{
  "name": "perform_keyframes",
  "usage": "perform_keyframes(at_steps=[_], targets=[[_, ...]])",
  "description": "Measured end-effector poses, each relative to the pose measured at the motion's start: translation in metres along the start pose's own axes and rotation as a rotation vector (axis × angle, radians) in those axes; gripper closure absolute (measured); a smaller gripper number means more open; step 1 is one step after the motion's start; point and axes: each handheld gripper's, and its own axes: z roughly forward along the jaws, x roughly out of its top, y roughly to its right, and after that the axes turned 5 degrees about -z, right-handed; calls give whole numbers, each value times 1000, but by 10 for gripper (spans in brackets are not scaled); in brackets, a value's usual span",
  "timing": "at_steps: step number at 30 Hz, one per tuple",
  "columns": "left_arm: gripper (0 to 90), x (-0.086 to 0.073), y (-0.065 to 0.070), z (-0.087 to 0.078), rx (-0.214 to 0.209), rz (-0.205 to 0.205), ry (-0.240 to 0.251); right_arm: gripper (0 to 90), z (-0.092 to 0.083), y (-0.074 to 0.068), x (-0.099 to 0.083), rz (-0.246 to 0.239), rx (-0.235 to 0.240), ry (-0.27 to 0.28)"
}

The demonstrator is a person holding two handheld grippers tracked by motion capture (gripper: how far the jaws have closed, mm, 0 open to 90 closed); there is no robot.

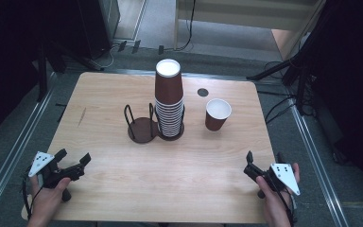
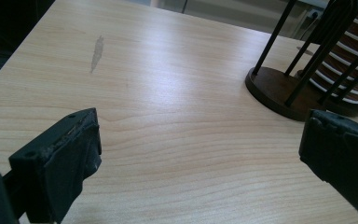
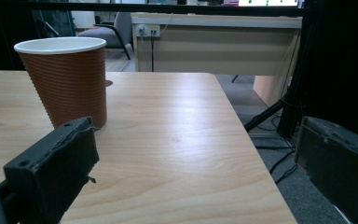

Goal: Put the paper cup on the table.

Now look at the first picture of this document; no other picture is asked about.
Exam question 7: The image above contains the black metal stand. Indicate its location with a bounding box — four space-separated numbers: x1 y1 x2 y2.
36 41 106 102
246 56 318 116

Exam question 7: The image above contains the white floor cable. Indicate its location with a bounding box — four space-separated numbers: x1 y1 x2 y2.
90 44 121 71

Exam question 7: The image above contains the person's left hand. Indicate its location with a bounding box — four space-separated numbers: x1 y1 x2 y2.
27 176 73 227

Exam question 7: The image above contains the black wire cup holder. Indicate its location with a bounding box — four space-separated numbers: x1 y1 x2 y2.
123 103 186 145

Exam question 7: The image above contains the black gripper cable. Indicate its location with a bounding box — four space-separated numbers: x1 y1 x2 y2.
278 188 298 227
21 173 43 221

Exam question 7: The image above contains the black hanging cable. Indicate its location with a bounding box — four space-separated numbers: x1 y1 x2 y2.
164 0 198 53

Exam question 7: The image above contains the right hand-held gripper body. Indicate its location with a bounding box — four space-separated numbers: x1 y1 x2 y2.
243 163 301 197

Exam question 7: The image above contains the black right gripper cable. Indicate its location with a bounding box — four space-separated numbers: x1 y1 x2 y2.
278 188 298 227

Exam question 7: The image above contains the single brown paper cup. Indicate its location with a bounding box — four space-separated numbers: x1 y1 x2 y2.
204 97 233 132

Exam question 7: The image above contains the stack of brown paper cups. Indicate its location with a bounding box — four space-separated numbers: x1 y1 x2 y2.
154 58 185 138

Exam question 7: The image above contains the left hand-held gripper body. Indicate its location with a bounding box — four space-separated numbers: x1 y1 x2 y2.
27 151 85 189

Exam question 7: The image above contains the black floor cable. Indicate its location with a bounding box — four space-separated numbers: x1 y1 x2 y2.
264 94 297 125

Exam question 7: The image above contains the person's right hand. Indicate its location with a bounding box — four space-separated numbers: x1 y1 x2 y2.
255 163 301 227

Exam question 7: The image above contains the pale wooden furniture frame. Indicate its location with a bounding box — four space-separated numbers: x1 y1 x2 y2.
173 0 326 61

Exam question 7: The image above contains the grey metal floor rail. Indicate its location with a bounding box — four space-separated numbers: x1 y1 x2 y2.
287 97 350 227
0 72 59 218

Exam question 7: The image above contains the dark cabinet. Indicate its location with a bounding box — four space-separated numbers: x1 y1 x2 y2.
75 0 121 61

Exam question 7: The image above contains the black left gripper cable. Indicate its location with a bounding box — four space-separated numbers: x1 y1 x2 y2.
21 173 43 221

